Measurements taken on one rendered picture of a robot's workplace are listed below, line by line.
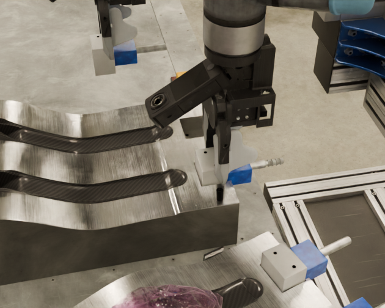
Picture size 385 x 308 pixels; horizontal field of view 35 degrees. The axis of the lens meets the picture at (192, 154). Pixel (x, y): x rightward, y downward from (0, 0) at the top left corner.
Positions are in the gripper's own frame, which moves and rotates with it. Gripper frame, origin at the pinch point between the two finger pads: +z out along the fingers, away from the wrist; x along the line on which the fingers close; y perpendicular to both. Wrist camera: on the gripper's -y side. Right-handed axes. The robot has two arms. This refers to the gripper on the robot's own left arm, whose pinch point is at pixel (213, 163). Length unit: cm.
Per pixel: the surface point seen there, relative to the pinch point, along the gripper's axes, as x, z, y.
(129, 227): -6.9, 2.9, -13.5
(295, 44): 167, 90, 83
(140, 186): 0.4, 2.6, -10.9
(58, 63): 49, 11, -21
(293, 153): 94, 90, 56
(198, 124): 13.5, 3.5, 0.9
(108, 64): 26.6, -1.8, -12.1
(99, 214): -4.1, 2.3, -17.3
